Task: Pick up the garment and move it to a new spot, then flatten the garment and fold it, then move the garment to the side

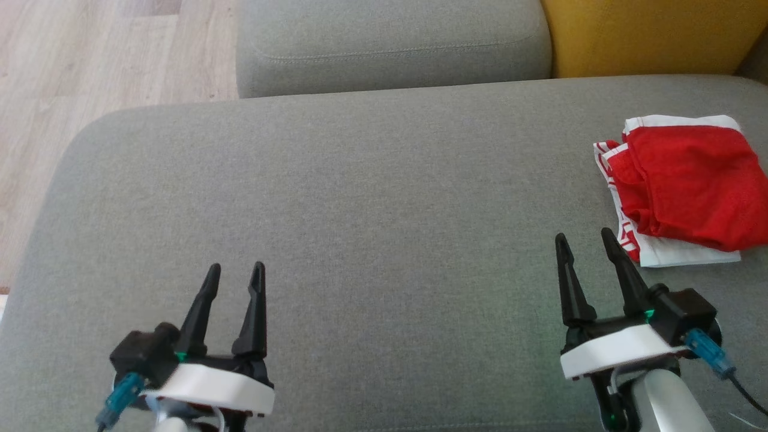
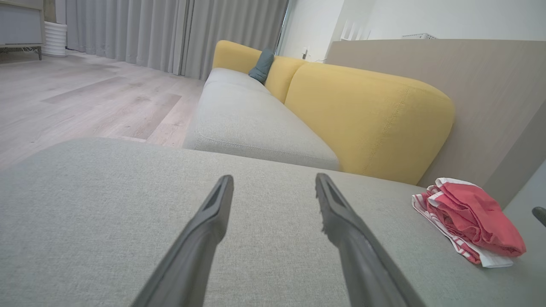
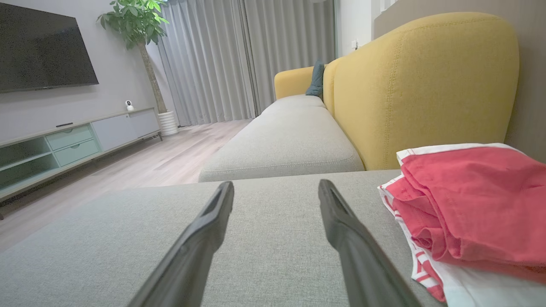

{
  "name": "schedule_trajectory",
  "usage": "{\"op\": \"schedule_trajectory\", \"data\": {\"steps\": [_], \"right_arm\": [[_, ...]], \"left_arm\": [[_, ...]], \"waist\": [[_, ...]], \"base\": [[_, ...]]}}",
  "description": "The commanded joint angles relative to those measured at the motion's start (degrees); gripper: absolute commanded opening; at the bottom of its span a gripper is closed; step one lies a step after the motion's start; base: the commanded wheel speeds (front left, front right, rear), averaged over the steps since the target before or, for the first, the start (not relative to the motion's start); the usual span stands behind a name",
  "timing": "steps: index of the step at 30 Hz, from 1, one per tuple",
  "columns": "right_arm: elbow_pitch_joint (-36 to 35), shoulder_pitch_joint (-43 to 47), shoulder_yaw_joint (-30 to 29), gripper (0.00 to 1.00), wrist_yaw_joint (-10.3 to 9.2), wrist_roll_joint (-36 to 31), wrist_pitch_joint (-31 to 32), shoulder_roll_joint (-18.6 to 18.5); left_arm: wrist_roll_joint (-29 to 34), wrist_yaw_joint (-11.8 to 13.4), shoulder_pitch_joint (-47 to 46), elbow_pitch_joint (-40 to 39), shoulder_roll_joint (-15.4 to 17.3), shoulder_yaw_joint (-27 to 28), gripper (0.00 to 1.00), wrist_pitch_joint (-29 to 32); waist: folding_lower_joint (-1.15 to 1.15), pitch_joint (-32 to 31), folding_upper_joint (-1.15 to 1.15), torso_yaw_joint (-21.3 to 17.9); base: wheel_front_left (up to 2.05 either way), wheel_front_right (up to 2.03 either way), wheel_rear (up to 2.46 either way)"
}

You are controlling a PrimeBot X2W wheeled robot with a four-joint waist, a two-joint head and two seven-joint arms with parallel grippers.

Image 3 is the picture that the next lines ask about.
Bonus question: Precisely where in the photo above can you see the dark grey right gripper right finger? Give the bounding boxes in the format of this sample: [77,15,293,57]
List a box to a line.
[318,179,423,307]

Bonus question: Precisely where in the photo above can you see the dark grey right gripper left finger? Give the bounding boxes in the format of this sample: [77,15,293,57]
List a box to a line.
[128,181,235,307]

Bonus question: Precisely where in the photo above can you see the red t-shirt white sleeves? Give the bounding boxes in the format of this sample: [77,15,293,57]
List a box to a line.
[378,173,546,307]

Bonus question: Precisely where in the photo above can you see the red mesh shorts white stripe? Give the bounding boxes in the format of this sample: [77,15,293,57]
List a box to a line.
[396,143,546,284]

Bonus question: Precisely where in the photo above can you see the large grey sofa ottoman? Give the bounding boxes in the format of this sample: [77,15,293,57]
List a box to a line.
[0,170,448,307]

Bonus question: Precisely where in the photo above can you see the white ribbed plant pot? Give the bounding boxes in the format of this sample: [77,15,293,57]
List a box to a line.
[158,111,180,137]

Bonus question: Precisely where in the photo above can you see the grey sofa seat cushion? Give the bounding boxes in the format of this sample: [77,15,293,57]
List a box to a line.
[198,95,365,183]

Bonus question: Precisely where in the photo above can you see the long grey tv cabinet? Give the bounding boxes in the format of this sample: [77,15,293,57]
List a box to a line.
[0,107,163,220]

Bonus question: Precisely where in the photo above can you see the pale green cabinet drawer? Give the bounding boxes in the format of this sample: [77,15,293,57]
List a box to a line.
[46,125,93,151]
[55,139,101,167]

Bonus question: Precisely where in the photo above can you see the blue throw pillow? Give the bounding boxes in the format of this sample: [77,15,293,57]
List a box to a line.
[305,60,325,99]

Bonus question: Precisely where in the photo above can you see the large yellow sofa backrest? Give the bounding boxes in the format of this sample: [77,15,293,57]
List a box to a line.
[323,12,520,171]

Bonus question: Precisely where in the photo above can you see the grey pleated curtain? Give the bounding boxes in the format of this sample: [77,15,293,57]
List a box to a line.
[244,0,337,116]
[157,0,256,127]

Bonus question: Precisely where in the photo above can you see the small yellow sofa armrest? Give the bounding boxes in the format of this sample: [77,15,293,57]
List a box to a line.
[274,66,316,101]

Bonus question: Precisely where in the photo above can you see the green leafy indoor tree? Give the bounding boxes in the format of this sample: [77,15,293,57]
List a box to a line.
[97,0,169,114]

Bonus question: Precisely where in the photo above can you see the black flat screen television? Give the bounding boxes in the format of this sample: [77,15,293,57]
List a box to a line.
[0,2,99,93]

